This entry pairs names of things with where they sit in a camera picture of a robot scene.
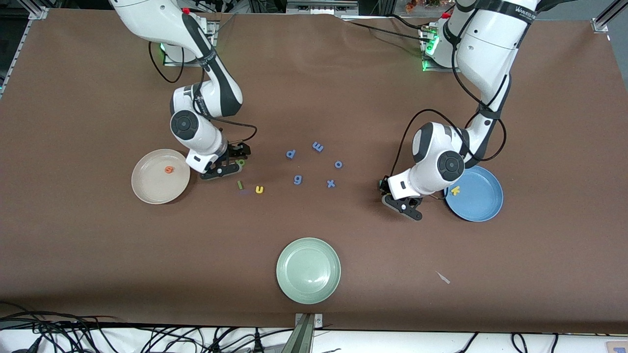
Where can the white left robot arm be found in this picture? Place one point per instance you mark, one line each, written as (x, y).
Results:
(490, 44)

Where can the aluminium frame rail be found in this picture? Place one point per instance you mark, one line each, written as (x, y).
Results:
(601, 22)
(38, 13)

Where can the green plate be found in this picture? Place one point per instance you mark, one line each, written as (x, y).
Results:
(308, 270)

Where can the grey metal frame piece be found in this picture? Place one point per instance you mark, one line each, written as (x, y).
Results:
(321, 7)

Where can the small grey tape scrap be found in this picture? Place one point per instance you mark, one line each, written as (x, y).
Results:
(443, 277)

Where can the tan box with blue label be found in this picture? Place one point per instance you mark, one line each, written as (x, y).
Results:
(617, 347)

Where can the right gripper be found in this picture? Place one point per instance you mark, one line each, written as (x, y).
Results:
(234, 151)

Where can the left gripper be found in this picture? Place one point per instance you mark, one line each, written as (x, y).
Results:
(383, 185)

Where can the blue plate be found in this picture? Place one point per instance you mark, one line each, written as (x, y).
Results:
(483, 198)

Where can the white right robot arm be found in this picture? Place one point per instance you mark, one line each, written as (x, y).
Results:
(147, 19)

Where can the grey metal bracket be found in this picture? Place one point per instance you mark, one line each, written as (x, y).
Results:
(308, 333)

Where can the beige brown plate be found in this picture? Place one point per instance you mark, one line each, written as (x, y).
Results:
(157, 184)

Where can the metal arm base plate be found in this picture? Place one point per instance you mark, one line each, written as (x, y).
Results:
(431, 69)
(169, 62)

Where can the small orange object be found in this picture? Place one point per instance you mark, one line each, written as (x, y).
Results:
(411, 6)

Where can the yellow foam letter k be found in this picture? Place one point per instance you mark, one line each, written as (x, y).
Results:
(456, 190)

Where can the brown table cover sheet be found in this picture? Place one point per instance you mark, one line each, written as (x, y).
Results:
(98, 245)

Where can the blue foam letter d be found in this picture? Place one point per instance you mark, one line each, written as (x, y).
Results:
(291, 154)

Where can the blue foam letter m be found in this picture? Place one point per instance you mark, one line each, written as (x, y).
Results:
(318, 146)

